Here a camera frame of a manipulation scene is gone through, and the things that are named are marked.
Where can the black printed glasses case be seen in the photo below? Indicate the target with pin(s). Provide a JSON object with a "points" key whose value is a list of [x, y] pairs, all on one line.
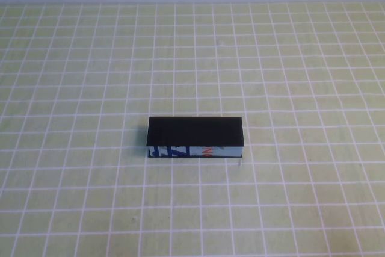
{"points": [[195, 132]]}

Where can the green white grid tablecloth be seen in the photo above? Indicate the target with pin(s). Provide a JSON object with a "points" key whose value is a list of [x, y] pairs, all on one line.
{"points": [[90, 209]]}

